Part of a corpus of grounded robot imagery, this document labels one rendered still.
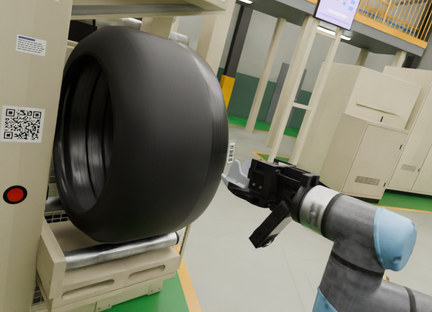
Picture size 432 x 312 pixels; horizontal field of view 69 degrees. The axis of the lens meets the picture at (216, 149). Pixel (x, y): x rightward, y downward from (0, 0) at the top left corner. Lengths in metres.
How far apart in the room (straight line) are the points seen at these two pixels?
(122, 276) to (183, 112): 0.48
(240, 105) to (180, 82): 10.11
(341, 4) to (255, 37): 6.25
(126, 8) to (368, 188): 4.85
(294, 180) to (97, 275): 0.57
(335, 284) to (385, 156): 5.01
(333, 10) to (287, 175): 4.21
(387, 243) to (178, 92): 0.48
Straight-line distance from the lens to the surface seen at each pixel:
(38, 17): 0.73
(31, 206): 0.84
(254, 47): 10.77
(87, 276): 0.90
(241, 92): 10.75
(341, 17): 4.78
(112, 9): 1.20
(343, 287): 0.51
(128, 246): 0.93
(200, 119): 0.72
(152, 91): 0.68
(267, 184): 0.56
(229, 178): 0.64
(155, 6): 1.27
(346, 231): 0.50
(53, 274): 0.82
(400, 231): 0.48
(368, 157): 5.25
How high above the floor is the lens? 1.44
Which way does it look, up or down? 15 degrees down
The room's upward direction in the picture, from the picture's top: 15 degrees clockwise
